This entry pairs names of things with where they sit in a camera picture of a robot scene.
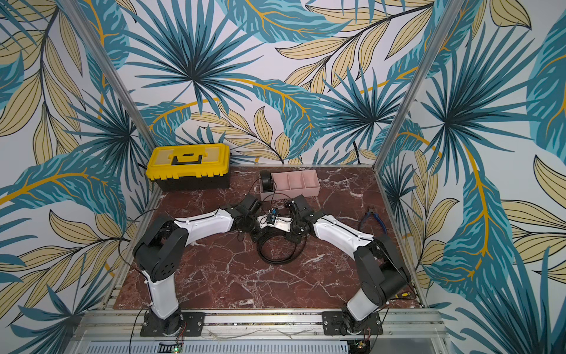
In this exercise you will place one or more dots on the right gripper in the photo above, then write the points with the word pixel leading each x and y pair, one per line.
pixel 293 223

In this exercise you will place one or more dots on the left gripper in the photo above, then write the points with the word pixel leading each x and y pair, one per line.
pixel 265 231

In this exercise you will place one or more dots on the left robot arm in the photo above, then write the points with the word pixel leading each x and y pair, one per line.
pixel 159 251

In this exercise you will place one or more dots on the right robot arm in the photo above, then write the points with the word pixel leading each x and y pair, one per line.
pixel 381 270

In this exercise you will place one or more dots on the pink divided storage tray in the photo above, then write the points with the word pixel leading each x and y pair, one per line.
pixel 289 185

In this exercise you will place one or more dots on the yellow black toolbox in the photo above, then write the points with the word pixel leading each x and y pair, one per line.
pixel 190 167

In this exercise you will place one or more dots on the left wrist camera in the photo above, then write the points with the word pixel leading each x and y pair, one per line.
pixel 271 219

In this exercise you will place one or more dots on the blue handled pliers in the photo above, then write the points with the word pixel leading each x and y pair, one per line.
pixel 371 214

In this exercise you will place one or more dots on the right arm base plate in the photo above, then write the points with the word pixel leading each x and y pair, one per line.
pixel 342 323

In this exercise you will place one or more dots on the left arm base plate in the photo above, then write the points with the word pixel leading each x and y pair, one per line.
pixel 178 324

